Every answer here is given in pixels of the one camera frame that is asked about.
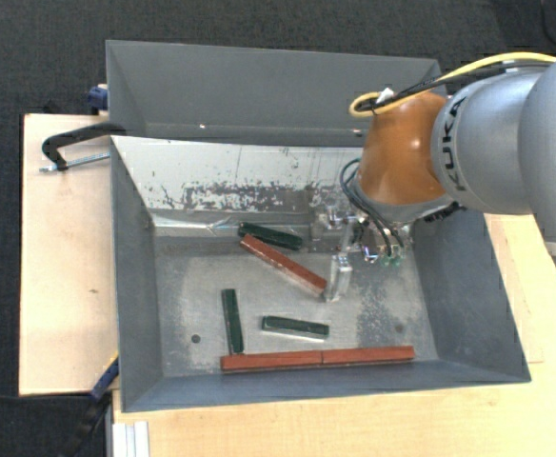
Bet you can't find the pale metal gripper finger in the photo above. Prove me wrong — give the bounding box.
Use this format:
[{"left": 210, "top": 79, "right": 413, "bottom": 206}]
[
  {"left": 323, "top": 253, "right": 355, "bottom": 304},
  {"left": 309, "top": 205, "right": 345, "bottom": 243}
]

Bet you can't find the red-brown flat block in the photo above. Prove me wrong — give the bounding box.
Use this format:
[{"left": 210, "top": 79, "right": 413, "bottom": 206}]
[
  {"left": 321, "top": 345, "right": 416, "bottom": 366},
  {"left": 219, "top": 349, "right": 325, "bottom": 373},
  {"left": 239, "top": 233, "right": 328, "bottom": 299}
]

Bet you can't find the dark green flat block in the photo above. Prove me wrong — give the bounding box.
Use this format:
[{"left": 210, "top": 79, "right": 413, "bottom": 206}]
[
  {"left": 260, "top": 315, "right": 331, "bottom": 343},
  {"left": 237, "top": 221, "right": 305, "bottom": 252},
  {"left": 220, "top": 288, "right": 246, "bottom": 356}
]

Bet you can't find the grey metal bin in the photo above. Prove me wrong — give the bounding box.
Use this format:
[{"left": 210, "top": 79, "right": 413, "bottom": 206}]
[{"left": 105, "top": 39, "right": 532, "bottom": 414}]

